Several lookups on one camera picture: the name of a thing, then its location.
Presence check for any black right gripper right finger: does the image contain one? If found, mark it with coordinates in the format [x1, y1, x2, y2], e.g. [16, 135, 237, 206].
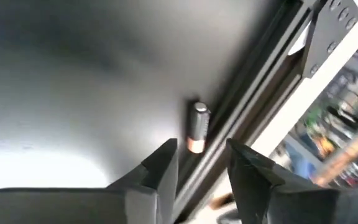
[226, 138, 358, 224]

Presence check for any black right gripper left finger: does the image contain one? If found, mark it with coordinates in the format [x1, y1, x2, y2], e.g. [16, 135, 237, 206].
[0, 138, 180, 224]

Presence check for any black copper Duracell battery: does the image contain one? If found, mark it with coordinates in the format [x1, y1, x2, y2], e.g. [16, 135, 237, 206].
[186, 101, 211, 155]

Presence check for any black table mat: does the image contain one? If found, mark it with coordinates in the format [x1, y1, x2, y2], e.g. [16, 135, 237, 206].
[0, 0, 291, 200]

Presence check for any black table frame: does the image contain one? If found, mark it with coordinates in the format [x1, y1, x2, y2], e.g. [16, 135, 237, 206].
[172, 0, 332, 224]

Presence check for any black corner bracket plate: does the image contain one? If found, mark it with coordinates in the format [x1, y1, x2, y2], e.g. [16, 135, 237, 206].
[301, 0, 358, 78]

